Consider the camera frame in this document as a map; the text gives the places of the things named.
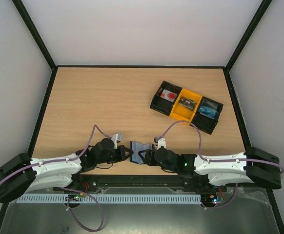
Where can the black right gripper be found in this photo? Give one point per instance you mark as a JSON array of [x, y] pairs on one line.
[[146, 157]]

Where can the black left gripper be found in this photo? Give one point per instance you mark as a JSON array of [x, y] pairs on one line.
[[121, 155]]

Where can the blue leather card holder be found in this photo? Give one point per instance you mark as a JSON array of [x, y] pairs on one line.
[[139, 151]]

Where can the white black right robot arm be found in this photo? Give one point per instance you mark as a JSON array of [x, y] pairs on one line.
[[253, 166]]

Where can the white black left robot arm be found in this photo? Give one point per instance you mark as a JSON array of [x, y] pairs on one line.
[[23, 174]]

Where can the red white cards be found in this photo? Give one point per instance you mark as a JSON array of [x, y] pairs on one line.
[[168, 95]]

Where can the black left card bin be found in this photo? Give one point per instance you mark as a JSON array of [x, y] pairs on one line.
[[161, 105]]

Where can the black card bin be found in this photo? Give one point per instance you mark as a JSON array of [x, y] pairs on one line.
[[161, 105], [204, 123]]

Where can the black cards stack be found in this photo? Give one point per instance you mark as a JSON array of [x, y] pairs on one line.
[[187, 103]]

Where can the yellow middle card bin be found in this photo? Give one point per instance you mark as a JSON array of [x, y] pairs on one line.
[[181, 113]]

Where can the black right card bin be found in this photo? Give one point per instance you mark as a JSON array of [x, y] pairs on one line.
[[204, 123]]

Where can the blue cards stack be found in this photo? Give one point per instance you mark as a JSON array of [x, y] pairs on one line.
[[208, 112]]

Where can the metal sheet front panel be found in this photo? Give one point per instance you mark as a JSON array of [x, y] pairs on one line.
[[243, 211]]

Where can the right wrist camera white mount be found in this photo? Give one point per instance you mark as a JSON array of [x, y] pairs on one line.
[[160, 143]]

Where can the light blue slotted cable duct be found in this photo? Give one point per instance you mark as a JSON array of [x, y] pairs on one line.
[[110, 199]]

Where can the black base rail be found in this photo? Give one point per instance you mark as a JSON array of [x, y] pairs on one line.
[[94, 183]]

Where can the black cage frame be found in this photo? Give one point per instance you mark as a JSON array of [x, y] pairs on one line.
[[226, 69]]

